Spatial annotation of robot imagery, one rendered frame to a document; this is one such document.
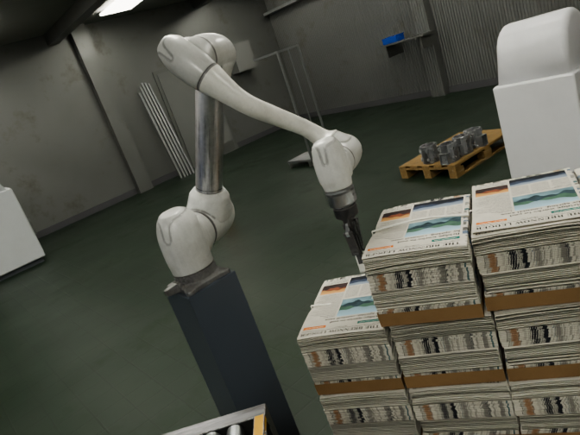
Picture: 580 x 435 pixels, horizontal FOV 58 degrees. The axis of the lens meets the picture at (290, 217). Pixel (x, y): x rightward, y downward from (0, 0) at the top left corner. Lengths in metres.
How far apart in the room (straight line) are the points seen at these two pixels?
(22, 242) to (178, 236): 6.69
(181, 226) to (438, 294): 0.86
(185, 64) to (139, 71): 9.84
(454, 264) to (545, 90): 2.86
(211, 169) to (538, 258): 1.10
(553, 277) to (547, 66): 2.84
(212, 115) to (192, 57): 0.27
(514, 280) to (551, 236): 0.15
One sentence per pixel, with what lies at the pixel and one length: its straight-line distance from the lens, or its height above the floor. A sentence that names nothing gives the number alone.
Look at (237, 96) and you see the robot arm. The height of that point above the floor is 1.57.
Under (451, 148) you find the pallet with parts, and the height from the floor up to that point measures 0.29.
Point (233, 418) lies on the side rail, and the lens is 1.50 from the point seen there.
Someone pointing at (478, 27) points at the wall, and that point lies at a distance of 9.88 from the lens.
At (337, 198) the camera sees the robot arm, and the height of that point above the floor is 1.20.
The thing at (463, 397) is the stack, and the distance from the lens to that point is 1.69.
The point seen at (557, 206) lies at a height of 1.07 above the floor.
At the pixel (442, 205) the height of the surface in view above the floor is 1.06.
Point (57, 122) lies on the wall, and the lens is 10.79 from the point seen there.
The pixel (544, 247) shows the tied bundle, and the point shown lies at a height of 1.00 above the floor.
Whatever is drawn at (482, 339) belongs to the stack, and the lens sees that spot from 1.58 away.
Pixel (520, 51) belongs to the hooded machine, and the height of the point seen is 1.12.
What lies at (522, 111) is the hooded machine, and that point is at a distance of 4.27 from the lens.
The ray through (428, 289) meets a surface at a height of 0.94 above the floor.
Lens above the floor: 1.64
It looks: 17 degrees down
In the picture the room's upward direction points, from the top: 19 degrees counter-clockwise
